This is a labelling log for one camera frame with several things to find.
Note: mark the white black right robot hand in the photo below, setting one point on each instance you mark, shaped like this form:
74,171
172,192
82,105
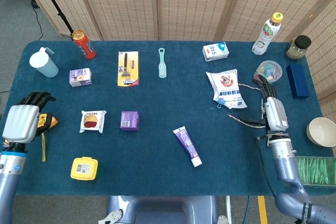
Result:
275,113

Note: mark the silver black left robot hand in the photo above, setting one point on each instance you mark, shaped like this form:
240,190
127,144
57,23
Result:
21,124

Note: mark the purple white toothpaste tube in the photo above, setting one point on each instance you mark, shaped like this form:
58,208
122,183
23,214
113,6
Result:
186,142

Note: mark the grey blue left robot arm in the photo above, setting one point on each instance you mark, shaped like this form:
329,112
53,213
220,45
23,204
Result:
10,182

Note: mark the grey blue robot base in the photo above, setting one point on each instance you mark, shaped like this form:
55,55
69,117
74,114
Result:
162,208

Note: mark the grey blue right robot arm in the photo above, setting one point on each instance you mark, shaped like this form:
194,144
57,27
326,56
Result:
286,161

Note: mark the white bottle red label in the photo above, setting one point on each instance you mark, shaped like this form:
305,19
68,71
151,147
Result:
263,40

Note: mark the dark blue rectangular box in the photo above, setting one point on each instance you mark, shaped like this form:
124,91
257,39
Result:
298,82

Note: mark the clear jar of binder clips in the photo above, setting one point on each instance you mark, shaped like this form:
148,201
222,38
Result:
270,69

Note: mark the beige bowl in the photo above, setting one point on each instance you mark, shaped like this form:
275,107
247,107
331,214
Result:
321,132

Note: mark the white powder bag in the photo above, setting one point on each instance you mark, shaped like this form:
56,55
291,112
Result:
227,87

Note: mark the blue binder clip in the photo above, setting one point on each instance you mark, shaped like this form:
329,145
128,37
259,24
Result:
221,101

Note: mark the light blue plastic cup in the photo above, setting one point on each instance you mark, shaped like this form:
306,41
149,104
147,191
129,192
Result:
47,68

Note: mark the glass jar black lid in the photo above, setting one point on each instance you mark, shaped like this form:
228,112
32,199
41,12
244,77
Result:
298,48

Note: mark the clear box green packets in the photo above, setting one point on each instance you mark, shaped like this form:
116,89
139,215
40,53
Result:
317,171

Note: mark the burger snack packet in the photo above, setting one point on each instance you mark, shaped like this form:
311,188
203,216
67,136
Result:
92,121

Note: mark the small purple white carton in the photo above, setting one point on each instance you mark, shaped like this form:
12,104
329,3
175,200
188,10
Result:
80,77

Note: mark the yellow lidded green container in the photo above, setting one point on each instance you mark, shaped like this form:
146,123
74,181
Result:
84,169

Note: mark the white blue milk carton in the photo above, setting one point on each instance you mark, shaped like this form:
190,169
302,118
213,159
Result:
215,52

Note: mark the orange soda can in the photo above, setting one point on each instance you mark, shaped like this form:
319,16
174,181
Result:
85,47

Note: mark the purple box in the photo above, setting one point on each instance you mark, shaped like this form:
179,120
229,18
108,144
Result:
129,121

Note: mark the razor on yellow card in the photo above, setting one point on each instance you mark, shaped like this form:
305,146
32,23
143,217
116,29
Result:
128,69

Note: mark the black stand pole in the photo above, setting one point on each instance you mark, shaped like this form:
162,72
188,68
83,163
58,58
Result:
56,9

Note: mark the green plastic brush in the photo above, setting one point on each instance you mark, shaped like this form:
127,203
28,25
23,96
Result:
162,69

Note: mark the bamboo folding screen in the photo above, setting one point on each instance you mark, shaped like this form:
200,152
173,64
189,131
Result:
131,3

